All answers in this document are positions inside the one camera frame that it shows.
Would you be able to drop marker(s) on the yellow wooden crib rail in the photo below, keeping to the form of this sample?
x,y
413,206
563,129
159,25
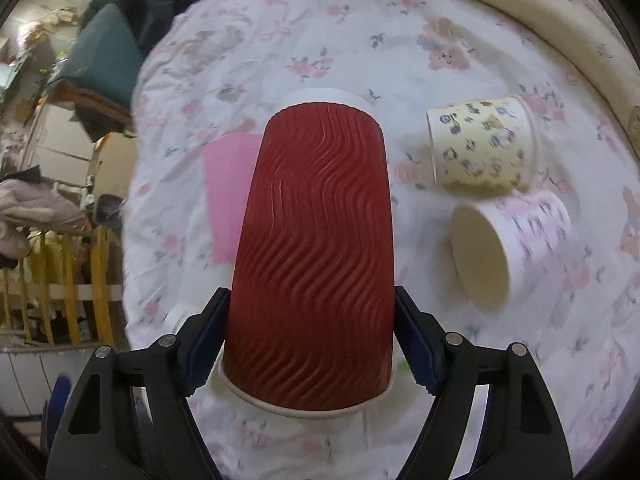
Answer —
x,y
58,288

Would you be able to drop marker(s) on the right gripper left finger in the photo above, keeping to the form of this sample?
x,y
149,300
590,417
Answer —
x,y
129,417

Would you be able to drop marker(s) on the yellow cartoon paper cup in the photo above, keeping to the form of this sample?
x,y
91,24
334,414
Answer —
x,y
489,143

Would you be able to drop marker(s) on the cream bear blanket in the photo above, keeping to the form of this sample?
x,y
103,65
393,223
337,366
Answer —
x,y
586,35

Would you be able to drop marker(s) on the white floral bed sheet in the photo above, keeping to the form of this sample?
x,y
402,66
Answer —
x,y
225,63

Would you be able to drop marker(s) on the teal cushion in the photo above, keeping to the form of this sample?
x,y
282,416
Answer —
x,y
102,68

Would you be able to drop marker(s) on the pink patterned paper cup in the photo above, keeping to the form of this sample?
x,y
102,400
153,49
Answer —
x,y
505,248

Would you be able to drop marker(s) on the red ribbed paper cup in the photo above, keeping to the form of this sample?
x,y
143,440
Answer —
x,y
310,326

